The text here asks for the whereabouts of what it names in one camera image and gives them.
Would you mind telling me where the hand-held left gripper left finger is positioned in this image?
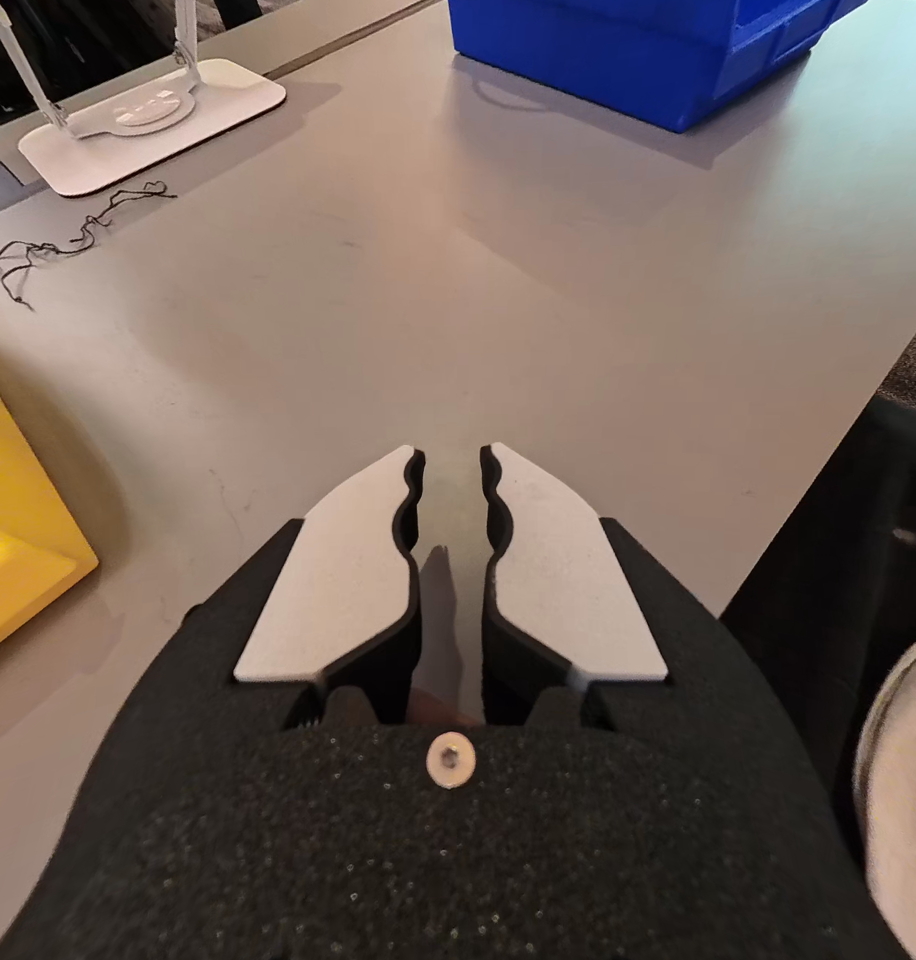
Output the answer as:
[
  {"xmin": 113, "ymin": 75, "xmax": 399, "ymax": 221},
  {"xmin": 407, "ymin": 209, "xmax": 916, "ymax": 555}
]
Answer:
[{"xmin": 230, "ymin": 444, "xmax": 423, "ymax": 718}]

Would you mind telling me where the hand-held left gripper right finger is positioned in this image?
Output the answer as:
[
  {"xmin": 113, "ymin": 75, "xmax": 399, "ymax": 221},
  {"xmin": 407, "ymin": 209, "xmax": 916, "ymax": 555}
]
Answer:
[{"xmin": 479, "ymin": 441, "xmax": 672, "ymax": 718}]

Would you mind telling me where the yellow plastic bin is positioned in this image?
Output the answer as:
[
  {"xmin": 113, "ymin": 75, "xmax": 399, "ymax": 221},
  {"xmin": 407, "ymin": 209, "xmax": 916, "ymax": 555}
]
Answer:
[{"xmin": 0, "ymin": 360, "xmax": 101, "ymax": 661}]

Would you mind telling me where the blue plastic bin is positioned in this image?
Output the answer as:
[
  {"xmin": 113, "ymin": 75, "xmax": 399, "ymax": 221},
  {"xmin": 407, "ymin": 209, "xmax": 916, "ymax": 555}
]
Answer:
[{"xmin": 448, "ymin": 0, "xmax": 873, "ymax": 135}]

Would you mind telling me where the person's white shirt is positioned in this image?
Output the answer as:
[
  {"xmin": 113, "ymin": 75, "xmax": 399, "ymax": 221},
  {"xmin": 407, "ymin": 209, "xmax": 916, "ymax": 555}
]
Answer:
[{"xmin": 853, "ymin": 623, "xmax": 916, "ymax": 960}]

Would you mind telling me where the white panel stand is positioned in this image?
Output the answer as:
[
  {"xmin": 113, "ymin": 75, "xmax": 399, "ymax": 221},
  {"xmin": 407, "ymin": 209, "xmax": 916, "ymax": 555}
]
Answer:
[{"xmin": 0, "ymin": 0, "xmax": 288, "ymax": 198}]

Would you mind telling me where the tangled thin black wire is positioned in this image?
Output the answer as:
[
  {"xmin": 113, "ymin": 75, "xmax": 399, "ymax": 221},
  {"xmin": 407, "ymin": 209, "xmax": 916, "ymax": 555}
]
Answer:
[{"xmin": 0, "ymin": 180, "xmax": 179, "ymax": 313}]

